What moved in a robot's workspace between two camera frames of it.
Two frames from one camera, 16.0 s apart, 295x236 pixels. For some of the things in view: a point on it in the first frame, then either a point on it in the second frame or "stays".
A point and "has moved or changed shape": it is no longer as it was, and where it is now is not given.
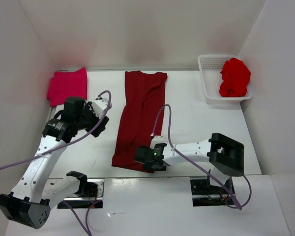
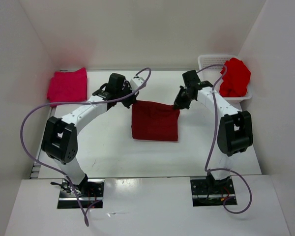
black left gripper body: (89, 121) to (126, 90)
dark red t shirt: (142, 117) has moved or changed shape
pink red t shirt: (64, 84) stays
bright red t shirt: (236, 75) stays
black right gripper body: (163, 168) to (183, 100)
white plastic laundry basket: (211, 66) stays
